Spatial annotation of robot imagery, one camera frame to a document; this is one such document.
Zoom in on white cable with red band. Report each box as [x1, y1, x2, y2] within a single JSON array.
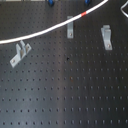
[[0, 0, 110, 45]]

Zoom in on blue object at top left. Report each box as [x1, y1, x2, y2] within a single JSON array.
[[48, 0, 55, 7]]

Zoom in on white object at right edge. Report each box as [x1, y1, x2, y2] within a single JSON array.
[[121, 3, 128, 18]]

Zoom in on middle grey metal cable clip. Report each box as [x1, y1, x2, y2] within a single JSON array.
[[67, 16, 74, 39]]

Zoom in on grey metal cable clip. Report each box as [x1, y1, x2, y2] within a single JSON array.
[[67, 16, 74, 39], [101, 25, 112, 50], [10, 40, 31, 67]]

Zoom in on left grey metal cable clip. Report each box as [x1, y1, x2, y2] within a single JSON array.
[[10, 40, 31, 67]]

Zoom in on right grey metal cable clip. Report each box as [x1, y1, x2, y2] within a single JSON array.
[[101, 25, 112, 50]]

